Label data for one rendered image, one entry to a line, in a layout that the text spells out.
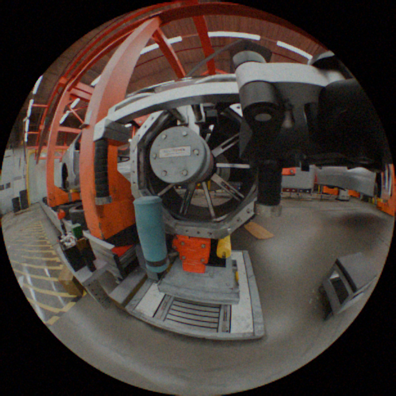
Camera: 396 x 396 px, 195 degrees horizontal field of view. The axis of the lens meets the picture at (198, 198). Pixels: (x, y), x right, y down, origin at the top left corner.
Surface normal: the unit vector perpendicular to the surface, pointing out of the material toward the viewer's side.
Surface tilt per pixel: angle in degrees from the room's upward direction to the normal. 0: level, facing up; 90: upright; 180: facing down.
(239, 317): 0
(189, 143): 90
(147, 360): 0
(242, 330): 0
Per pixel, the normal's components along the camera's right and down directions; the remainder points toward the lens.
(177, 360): -0.01, -0.98
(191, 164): -0.21, 0.18
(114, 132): 0.98, 0.03
